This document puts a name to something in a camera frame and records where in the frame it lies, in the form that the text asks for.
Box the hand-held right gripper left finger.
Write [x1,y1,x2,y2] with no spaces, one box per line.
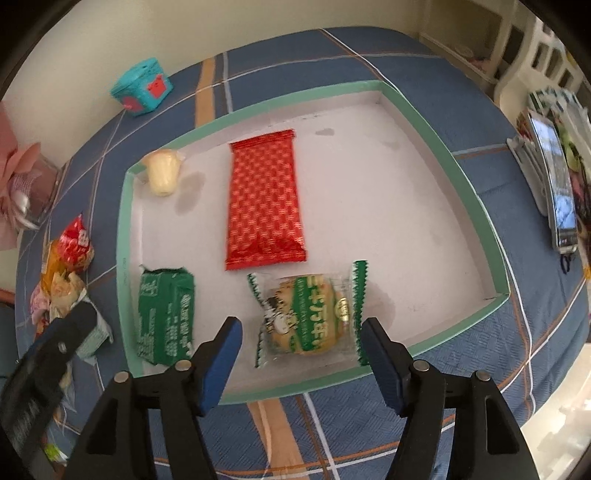
[65,316,244,480]

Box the stack of magazines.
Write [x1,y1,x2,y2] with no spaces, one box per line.
[517,87,591,278]

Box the small teal and pink box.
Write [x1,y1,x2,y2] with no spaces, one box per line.
[110,58,173,117]

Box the clear green-edged cookie packet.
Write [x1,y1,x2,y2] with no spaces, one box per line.
[247,260,370,368]

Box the pink snack packet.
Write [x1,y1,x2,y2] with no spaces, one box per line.
[30,286,52,326]

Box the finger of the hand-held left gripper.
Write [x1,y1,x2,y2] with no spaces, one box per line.
[18,302,99,398]

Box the red patterned snack packet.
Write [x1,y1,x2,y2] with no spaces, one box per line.
[225,129,308,271]

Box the red cone-shaped snack packet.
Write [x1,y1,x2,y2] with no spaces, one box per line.
[58,213,95,271]

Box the black smartphone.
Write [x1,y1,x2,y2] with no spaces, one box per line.
[527,110,580,254]

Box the beige snack packet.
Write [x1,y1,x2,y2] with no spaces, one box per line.
[51,272,88,319]

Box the orange bread packet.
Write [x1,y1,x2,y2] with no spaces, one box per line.
[41,240,70,301]

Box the blue plaid tablecloth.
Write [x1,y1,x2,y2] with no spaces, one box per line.
[14,27,591,480]

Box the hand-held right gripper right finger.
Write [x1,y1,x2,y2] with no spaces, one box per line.
[359,317,539,480]

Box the green-rimmed white box tray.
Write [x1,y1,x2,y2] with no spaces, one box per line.
[115,79,511,406]

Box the pale yellow pudding cup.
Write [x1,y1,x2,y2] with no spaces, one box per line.
[141,148,186,198]

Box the green and white snack packet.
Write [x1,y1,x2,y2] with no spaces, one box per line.
[69,300,115,365]

